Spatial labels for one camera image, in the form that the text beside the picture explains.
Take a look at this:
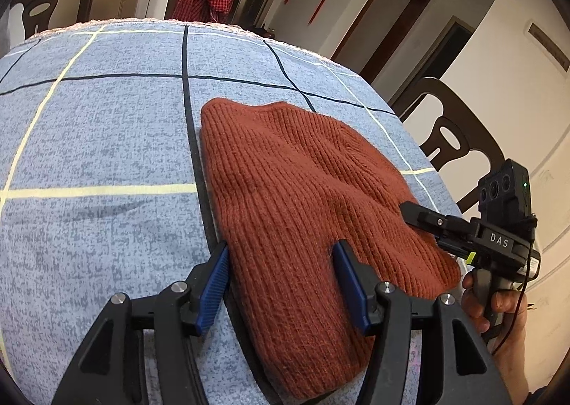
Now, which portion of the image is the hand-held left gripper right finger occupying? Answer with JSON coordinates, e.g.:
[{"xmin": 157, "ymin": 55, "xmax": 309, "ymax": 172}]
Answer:
[{"xmin": 333, "ymin": 239, "xmax": 519, "ymax": 405}]

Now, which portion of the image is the rust knitted sweater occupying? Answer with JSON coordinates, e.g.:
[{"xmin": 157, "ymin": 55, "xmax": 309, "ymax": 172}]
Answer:
[{"xmin": 200, "ymin": 97, "xmax": 462, "ymax": 401}]

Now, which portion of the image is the person's right forearm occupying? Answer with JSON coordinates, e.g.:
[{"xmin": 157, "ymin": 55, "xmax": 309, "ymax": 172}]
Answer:
[{"xmin": 492, "ymin": 340, "xmax": 553, "ymax": 405}]

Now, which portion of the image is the framed wall picture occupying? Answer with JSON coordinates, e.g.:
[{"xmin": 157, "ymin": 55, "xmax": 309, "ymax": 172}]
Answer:
[{"xmin": 528, "ymin": 21, "xmax": 570, "ymax": 71}]

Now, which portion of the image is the brown wooden door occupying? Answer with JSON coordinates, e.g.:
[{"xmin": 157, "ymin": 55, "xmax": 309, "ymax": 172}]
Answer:
[{"xmin": 332, "ymin": 0, "xmax": 432, "ymax": 76}]

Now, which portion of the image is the person's right hand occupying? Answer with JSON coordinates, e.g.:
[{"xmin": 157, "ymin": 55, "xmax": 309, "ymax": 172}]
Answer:
[{"xmin": 462, "ymin": 273, "xmax": 528, "ymax": 350}]

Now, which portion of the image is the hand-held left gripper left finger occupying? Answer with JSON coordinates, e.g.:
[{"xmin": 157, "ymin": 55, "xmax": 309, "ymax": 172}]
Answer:
[{"xmin": 51, "ymin": 241, "xmax": 230, "ymax": 405}]

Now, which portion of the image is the blue checked blanket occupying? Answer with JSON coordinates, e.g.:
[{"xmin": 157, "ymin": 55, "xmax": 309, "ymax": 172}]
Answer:
[{"xmin": 0, "ymin": 18, "xmax": 464, "ymax": 405}]

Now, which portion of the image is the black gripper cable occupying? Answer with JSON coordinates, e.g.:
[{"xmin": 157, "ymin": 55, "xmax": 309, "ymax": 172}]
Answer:
[{"xmin": 492, "ymin": 213, "xmax": 539, "ymax": 354}]

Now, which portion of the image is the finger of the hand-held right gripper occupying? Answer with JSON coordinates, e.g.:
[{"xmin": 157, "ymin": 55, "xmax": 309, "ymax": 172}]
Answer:
[
  {"xmin": 436, "ymin": 238, "xmax": 477, "ymax": 263},
  {"xmin": 399, "ymin": 202, "xmax": 479, "ymax": 239}
]

